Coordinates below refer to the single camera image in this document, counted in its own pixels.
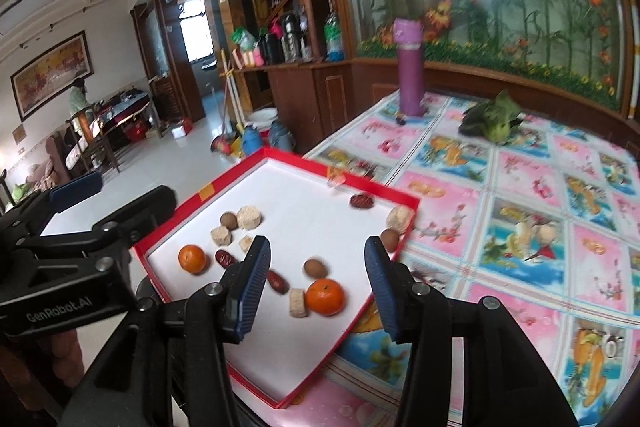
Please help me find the dark red jujube date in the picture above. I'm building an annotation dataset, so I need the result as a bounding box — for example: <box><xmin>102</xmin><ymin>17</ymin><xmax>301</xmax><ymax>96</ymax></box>
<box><xmin>215</xmin><ymin>249</ymin><xmax>238</xmax><ymax>270</ymax></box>

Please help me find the framed wall painting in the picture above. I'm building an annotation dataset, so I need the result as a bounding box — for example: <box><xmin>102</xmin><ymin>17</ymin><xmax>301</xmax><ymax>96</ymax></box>
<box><xmin>11</xmin><ymin>30</ymin><xmax>94</xmax><ymax>122</ymax></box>

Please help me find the colourful fruit print tablecloth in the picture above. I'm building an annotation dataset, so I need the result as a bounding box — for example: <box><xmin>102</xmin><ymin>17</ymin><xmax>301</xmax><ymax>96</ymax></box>
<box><xmin>234</xmin><ymin>89</ymin><xmax>640</xmax><ymax>427</ymax></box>

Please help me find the brown longan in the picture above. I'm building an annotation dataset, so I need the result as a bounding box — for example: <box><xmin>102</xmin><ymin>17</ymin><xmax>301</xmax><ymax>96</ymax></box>
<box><xmin>380</xmin><ymin>229</ymin><xmax>400</xmax><ymax>254</ymax></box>
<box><xmin>303</xmin><ymin>258</ymin><xmax>329</xmax><ymax>280</ymax></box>

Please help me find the beige cylindrical yam piece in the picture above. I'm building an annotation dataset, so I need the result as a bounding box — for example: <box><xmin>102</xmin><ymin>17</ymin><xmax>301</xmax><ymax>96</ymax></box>
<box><xmin>386</xmin><ymin>205</ymin><xmax>414</xmax><ymax>235</ymax></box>

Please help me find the blue thermos flask on floor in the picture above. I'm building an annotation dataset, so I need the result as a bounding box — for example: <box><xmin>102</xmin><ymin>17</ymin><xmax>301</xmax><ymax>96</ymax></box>
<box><xmin>241</xmin><ymin>124</ymin><xmax>262</xmax><ymax>157</ymax></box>

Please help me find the brown longan fruit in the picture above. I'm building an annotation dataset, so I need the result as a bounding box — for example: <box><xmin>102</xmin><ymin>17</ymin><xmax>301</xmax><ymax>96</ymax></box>
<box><xmin>220</xmin><ymin>211</ymin><xmax>239</xmax><ymax>231</ymax></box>

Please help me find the green leafy vegetable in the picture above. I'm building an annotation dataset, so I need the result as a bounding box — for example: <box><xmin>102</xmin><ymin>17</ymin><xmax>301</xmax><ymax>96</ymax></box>
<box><xmin>458</xmin><ymin>90</ymin><xmax>523</xmax><ymax>145</ymax></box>

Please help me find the red white shallow box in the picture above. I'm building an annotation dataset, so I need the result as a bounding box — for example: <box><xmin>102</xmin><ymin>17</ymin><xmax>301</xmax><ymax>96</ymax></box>
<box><xmin>132</xmin><ymin>147</ymin><xmax>420</xmax><ymax>409</ymax></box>

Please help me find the beige yam piece in box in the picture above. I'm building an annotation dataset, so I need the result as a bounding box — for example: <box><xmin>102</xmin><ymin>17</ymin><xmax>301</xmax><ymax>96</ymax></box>
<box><xmin>210</xmin><ymin>225</ymin><xmax>232</xmax><ymax>246</ymax></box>

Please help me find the red jujube in box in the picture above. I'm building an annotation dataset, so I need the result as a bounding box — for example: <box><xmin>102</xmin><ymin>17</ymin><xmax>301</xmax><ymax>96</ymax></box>
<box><xmin>349</xmin><ymin>193</ymin><xmax>374</xmax><ymax>210</ymax></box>

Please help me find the green blue bottle on shelf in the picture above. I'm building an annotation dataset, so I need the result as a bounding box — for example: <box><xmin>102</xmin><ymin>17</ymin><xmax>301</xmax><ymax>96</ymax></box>
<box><xmin>323</xmin><ymin>12</ymin><xmax>345</xmax><ymax>62</ymax></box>

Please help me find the orange tangerine centre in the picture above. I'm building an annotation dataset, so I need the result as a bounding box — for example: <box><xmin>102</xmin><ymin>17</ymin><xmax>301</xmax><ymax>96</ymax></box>
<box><xmin>304</xmin><ymin>279</ymin><xmax>346</xmax><ymax>317</ymax></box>

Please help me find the purple thermos bottle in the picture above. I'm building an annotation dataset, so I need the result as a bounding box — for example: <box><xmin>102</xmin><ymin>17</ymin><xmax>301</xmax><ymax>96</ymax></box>
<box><xmin>393</xmin><ymin>18</ymin><xmax>424</xmax><ymax>117</ymax></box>

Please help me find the orange tangerine left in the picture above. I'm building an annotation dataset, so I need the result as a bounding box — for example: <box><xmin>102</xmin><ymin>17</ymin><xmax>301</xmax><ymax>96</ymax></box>
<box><xmin>178</xmin><ymin>245</ymin><xmax>208</xmax><ymax>275</ymax></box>

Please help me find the orange tangerine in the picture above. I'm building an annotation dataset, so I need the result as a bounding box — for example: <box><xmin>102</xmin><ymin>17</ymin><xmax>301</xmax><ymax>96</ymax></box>
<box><xmin>304</xmin><ymin>279</ymin><xmax>346</xmax><ymax>317</ymax></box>
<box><xmin>178</xmin><ymin>245</ymin><xmax>208</xmax><ymax>275</ymax></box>

